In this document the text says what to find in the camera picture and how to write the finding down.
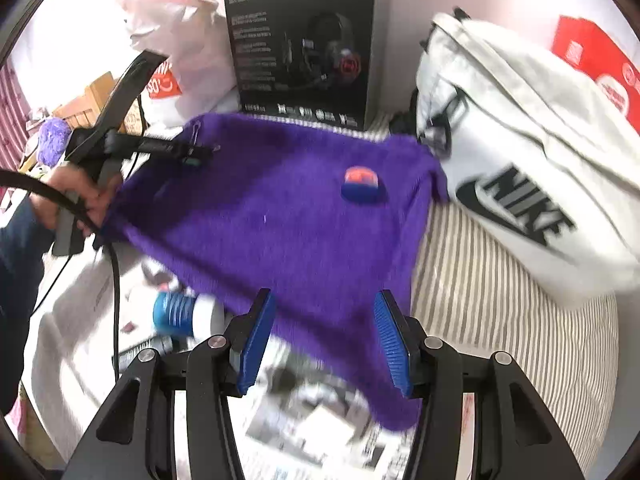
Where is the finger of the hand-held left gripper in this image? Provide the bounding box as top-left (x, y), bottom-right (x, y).
top-left (116, 134), bottom-right (213, 168)

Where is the black object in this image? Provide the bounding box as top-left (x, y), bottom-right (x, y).
top-left (390, 87), bottom-right (426, 136)

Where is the newspaper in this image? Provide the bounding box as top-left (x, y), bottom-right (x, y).
top-left (30, 255), bottom-right (476, 480)

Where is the person's left forearm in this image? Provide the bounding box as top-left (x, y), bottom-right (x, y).
top-left (0, 199), bottom-right (57, 413)

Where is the green binder clip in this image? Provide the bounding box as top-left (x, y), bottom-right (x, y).
top-left (186, 116), bottom-right (221, 168)

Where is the red paper bag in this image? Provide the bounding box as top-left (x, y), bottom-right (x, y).
top-left (551, 15), bottom-right (640, 136)

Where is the white plastic shopping bag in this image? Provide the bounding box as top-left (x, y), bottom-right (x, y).
top-left (117, 0), bottom-right (241, 131)

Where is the pink and blue eraser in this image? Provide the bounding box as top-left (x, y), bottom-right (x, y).
top-left (341, 167), bottom-right (388, 204)

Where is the white waist bag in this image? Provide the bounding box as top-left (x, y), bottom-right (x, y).
top-left (415, 10), bottom-right (640, 306)

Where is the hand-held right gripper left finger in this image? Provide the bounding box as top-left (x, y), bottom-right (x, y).
top-left (62, 287), bottom-right (278, 480)

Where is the purple fluffy ball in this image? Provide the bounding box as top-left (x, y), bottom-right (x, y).
top-left (37, 116), bottom-right (72, 168)

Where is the black headset box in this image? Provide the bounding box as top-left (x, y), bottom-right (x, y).
top-left (222, 0), bottom-right (392, 131)

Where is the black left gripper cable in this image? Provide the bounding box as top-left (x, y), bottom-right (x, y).
top-left (0, 169), bottom-right (123, 381)

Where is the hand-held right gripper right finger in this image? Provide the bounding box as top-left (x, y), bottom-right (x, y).
top-left (372, 289), bottom-right (586, 480)

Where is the person's left hand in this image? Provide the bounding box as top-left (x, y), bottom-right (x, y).
top-left (29, 164), bottom-right (124, 239)

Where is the brown box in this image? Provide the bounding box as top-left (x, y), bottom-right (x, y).
top-left (52, 71), bottom-right (118, 133)

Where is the purple towel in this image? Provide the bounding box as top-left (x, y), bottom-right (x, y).
top-left (100, 112), bottom-right (451, 433)

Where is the white blue vaseline tube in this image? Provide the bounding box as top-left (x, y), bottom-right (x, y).
top-left (152, 291), bottom-right (226, 338)

